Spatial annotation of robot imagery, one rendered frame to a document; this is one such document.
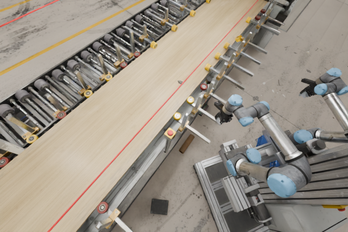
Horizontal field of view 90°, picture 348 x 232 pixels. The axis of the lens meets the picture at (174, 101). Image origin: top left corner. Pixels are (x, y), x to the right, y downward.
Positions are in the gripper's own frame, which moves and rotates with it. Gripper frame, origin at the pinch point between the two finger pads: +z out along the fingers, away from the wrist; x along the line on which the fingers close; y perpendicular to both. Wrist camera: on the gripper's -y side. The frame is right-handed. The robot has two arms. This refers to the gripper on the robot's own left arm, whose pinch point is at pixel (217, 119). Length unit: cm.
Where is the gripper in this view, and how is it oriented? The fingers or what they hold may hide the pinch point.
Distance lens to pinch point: 140.3
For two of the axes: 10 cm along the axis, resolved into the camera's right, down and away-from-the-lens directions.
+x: 9.4, -2.4, 2.4
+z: -1.0, 5.0, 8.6
